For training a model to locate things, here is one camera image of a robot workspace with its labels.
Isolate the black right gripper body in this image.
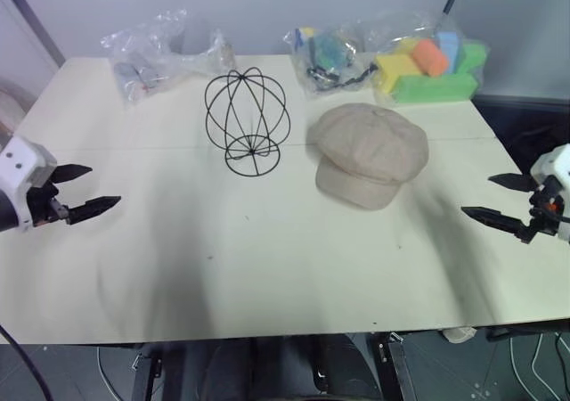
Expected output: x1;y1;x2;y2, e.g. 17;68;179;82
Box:
516;176;566;244

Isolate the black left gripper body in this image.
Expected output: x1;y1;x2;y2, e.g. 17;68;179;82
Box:
24;181;72;229

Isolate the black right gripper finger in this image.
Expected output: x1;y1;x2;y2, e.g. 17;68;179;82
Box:
487;173;535;193
460;205;523;238

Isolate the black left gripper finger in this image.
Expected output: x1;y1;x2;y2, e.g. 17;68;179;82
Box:
47;163;94;185
65;194;123;226

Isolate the beige newsboy cap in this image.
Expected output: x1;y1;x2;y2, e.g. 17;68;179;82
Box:
305;102;430;214

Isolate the small white object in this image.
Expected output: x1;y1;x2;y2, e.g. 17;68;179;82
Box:
444;326;478;344

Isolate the long green foam block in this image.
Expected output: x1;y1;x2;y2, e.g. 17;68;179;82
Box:
395;72;476;104

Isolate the clear bag with grey items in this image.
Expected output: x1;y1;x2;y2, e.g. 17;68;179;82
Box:
100;8;210;108

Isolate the orange foam cylinder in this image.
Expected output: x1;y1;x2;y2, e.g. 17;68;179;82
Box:
411;38;450;78

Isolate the blue foam block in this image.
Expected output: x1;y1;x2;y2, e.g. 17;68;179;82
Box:
434;29;462;75

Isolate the clear bag of foam blocks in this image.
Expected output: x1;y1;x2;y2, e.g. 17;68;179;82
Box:
364;8;491;107

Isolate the yellow foam block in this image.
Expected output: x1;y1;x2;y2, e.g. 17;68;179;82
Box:
374;53;422;100

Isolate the small crumpled clear bag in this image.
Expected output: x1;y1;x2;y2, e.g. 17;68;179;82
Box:
205;28;240;78

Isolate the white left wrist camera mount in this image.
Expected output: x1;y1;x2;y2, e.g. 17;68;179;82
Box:
0;135;59;229

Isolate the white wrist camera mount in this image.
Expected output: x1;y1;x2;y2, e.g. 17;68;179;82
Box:
530;143;570;243
0;135;59;229

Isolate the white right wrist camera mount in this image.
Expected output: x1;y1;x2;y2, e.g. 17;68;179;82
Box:
530;143;570;243

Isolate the white floor cable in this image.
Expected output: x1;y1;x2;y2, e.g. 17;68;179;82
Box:
507;329;570;401

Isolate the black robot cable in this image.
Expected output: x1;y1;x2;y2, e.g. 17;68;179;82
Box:
0;323;53;401

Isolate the grey metal frame post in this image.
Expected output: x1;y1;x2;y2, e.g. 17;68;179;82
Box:
0;0;67;69

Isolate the black table leg frame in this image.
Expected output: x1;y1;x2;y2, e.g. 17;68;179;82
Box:
372;330;413;401
129;350;167;401

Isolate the black wire hat stand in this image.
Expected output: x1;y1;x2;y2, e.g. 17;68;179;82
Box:
204;66;292;179

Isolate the clear bag with black strap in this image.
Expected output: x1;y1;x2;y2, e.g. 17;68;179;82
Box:
282;20;379;100

